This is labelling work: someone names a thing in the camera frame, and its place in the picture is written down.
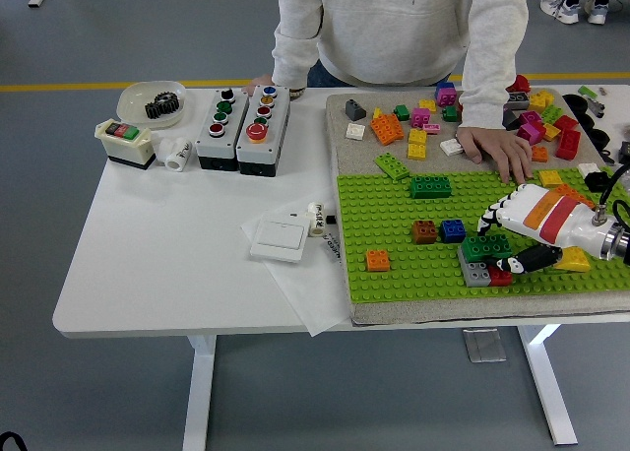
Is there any white pipe tee fitting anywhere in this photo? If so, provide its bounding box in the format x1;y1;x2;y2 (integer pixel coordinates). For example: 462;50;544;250
155;136;194;172

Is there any white printed label strip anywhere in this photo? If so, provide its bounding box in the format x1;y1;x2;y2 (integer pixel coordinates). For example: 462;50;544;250
320;231;346;266

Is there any person's left hand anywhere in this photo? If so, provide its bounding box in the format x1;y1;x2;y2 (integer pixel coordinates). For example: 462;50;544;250
455;125;536;184

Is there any blue 2x2 brick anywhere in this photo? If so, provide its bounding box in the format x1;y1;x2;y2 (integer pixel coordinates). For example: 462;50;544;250
439;218;468;244

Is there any white table leg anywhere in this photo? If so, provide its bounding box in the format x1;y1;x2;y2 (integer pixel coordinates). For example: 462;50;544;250
181;335;219;451
516;324;580;447

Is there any brown 2x2 brick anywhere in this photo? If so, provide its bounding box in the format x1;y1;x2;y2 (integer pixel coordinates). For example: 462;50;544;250
410;220;440;246

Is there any cream red-green switch box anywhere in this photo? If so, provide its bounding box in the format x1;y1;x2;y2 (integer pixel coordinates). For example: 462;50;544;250
94;118;155;172

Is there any grey-brown mat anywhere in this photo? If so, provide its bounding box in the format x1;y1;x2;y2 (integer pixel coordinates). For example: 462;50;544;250
325;85;630;327

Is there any grey four-button control box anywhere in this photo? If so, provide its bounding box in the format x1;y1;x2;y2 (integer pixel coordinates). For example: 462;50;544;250
195;87;251;171

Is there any large yellow brick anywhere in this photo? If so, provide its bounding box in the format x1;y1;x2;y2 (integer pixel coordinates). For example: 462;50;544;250
528;89;557;114

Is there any dark green 2x4 brick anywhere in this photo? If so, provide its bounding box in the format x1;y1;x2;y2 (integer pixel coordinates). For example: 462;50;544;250
409;174;454;200
460;233;513;264

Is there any wide orange brick block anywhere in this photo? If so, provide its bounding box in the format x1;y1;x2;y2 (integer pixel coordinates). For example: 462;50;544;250
368;113;406;147

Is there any black brick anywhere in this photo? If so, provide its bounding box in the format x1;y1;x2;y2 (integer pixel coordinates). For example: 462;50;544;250
584;170;614;194

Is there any small white pipe coupling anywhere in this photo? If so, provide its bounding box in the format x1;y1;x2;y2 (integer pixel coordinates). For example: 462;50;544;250
306;200;328;237

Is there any orange 2x2 brick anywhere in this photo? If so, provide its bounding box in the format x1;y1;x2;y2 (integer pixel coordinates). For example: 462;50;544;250
364;249;392;274

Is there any white oval bowl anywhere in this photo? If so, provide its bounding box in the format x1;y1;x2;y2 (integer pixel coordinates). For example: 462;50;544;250
116;80;189;130

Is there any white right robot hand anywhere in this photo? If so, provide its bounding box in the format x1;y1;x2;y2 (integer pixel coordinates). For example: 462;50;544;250
474;183;614;276

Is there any red 2x4 brick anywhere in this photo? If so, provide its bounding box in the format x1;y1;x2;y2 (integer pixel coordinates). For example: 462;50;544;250
486;266;516;288
556;129;583;161

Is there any person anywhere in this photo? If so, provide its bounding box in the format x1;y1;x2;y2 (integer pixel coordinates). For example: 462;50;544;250
271;0;540;130
539;0;622;27

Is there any white wall switch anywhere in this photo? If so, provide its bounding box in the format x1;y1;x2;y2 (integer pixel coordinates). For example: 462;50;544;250
249;209;310;264

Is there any silver floor plate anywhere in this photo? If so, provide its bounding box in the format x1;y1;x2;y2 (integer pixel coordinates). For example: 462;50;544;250
462;327;508;364

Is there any green 2x4 flat plate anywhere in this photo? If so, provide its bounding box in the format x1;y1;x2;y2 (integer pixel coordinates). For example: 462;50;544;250
373;154;412;181

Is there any grey emergency-stop button box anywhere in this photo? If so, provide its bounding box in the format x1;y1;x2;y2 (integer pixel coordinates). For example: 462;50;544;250
235;84;291;178

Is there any white paper sheet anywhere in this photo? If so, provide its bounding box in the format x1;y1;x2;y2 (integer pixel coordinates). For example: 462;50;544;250
239;202;356;337

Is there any person's right hand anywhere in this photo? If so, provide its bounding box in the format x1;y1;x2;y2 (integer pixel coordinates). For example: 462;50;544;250
240;76;275;97

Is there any yellow curved slope brick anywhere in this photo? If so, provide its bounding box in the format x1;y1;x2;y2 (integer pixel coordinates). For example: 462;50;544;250
560;247;592;274

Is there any lime green studded baseplate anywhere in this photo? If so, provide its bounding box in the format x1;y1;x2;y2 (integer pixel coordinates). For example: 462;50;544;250
335;171;630;304

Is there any green square plate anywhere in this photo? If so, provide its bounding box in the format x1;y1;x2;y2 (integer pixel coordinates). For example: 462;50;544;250
593;184;630;226

